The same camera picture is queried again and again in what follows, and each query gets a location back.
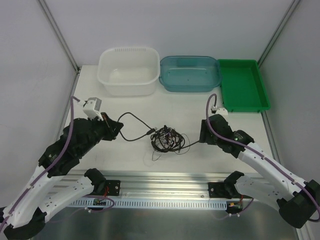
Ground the thin brown white wire tangle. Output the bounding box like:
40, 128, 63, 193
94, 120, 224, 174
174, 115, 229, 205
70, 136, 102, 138
142, 124, 191, 167

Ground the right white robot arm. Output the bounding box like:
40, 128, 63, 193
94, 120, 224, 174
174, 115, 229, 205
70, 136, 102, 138
199, 114, 320, 229

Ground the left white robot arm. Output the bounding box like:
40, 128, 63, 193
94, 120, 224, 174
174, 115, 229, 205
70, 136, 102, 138
0, 113, 124, 240

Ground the green plastic tray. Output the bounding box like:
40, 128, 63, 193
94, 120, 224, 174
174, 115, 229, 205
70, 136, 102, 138
219, 59, 270, 113

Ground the teal transparent plastic container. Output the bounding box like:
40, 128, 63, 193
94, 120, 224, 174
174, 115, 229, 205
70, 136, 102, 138
159, 55, 222, 93

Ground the white plastic tub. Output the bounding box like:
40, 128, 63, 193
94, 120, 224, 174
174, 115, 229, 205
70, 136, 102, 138
96, 47, 161, 97

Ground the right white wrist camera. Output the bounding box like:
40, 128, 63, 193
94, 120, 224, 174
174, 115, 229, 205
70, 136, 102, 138
210, 105, 229, 118

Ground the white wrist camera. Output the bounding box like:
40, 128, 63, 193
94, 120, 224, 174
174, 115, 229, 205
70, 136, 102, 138
210, 105, 229, 118
78, 97, 103, 121

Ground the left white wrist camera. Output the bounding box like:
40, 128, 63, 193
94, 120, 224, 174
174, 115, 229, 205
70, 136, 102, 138
78, 97, 103, 121

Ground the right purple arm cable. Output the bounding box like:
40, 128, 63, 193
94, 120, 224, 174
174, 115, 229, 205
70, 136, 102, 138
205, 93, 320, 222

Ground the white slotted cable duct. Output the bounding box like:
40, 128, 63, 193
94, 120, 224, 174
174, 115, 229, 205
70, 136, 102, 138
69, 198, 227, 211

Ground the aluminium mounting rail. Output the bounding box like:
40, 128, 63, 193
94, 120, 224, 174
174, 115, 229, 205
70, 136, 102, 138
29, 169, 287, 202

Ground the left aluminium frame post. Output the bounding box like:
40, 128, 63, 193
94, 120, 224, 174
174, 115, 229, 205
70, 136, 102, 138
37, 0, 81, 73

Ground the aluminium frame post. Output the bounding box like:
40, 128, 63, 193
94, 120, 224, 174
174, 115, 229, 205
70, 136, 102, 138
37, 0, 81, 73
257, 0, 302, 68

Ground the right aluminium frame post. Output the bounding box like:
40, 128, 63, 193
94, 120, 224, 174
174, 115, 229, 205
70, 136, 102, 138
257, 0, 302, 68

